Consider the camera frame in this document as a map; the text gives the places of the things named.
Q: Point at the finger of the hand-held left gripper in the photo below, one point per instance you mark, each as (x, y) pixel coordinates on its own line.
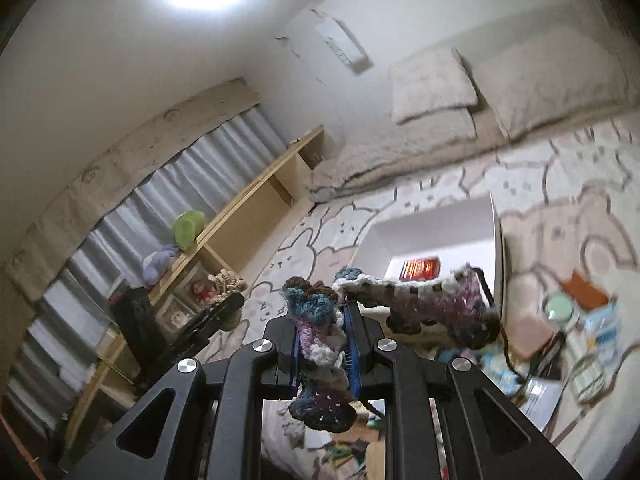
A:
(215, 315)

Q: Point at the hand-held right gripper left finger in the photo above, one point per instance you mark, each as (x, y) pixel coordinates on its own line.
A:
(296, 360)

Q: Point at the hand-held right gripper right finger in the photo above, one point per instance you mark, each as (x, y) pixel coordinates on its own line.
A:
(352, 355)

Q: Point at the purple white crochet piece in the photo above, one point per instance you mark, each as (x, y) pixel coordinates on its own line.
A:
(435, 305)

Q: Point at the red box with gold emblem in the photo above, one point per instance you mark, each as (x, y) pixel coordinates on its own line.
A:
(420, 269)

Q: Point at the white shoe box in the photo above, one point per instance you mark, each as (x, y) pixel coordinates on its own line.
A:
(430, 230)

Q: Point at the framed doll picture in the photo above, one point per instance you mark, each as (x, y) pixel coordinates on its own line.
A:
(197, 290)

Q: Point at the purple plush toy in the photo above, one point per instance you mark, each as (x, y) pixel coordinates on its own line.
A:
(157, 262)

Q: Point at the green plush toy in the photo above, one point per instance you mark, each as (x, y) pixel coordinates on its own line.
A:
(187, 227)

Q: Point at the wooden bedside shelf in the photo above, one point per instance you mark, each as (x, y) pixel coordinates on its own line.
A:
(240, 215)

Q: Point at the grey curtain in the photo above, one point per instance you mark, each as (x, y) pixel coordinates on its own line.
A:
(210, 160)

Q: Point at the beige printed valance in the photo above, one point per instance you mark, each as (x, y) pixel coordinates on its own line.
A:
(125, 160)

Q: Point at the folded beige duvet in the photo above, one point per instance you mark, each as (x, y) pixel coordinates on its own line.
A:
(350, 180)

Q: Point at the white tape roll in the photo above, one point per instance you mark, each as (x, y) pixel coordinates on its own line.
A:
(570, 317)

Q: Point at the long beige textured pillow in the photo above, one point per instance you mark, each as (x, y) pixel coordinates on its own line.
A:
(425, 130)

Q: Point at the brown wallet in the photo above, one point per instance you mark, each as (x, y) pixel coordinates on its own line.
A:
(585, 290)

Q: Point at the blue white packet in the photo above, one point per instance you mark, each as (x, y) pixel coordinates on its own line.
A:
(602, 325)

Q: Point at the square beige pillow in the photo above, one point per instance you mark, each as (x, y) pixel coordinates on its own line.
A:
(430, 85)

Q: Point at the white hanging paper bag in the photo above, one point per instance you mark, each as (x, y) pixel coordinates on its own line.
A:
(345, 45)

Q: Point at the large beige textured pillow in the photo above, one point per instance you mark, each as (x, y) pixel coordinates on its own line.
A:
(545, 80)

